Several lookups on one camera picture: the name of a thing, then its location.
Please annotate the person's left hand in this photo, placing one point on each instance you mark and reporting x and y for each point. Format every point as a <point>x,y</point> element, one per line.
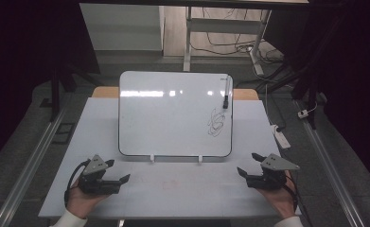
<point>80,201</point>

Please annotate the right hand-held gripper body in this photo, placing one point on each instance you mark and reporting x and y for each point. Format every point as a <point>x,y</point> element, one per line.
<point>269,179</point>

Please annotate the person's right hand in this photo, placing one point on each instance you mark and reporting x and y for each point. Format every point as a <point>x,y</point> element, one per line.
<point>280,201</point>

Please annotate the white whiteboard stand foot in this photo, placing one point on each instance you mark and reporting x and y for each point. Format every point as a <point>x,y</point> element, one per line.
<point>152,158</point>
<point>200,159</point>

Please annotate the small white adapter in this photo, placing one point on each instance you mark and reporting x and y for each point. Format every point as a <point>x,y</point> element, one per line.
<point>303,113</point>

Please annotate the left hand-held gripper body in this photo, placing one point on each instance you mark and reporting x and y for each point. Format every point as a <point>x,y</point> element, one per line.
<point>92,186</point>

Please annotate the metal floor rail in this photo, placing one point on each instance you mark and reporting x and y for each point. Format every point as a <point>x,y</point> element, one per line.
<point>31,164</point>
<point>327,170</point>

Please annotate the dark floor outlet plate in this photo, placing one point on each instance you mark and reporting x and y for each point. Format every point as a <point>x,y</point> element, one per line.
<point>63,133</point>

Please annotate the white cabinet panel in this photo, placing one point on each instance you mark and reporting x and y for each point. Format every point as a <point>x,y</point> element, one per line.
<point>122,28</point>

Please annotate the dark curtain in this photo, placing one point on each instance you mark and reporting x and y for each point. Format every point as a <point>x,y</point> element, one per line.
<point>359,78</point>
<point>21,47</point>

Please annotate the black metal stand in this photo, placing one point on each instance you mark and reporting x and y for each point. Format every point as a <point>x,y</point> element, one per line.
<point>55,94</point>
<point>312,94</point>

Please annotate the white desk frame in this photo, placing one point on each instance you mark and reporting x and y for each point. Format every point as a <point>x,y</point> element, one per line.
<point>223,25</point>

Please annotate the black whiteboard marker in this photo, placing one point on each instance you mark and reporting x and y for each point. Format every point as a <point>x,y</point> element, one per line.
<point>226,91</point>

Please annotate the white whiteboard with black rim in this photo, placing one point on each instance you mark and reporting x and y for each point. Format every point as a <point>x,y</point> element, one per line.
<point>173,116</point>

